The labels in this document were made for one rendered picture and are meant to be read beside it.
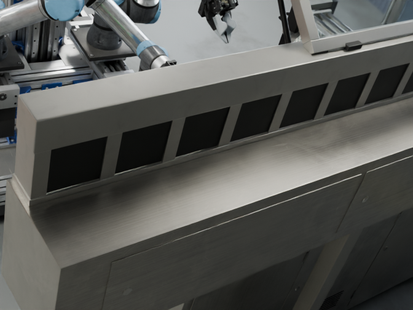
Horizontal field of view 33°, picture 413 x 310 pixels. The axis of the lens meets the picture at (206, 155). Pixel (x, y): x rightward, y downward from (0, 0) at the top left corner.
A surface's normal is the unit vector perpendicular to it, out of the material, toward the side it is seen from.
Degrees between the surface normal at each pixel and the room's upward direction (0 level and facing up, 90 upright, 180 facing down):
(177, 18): 0
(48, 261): 90
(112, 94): 0
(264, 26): 0
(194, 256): 90
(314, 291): 90
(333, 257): 90
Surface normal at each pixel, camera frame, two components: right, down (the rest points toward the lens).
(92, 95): 0.22, -0.74
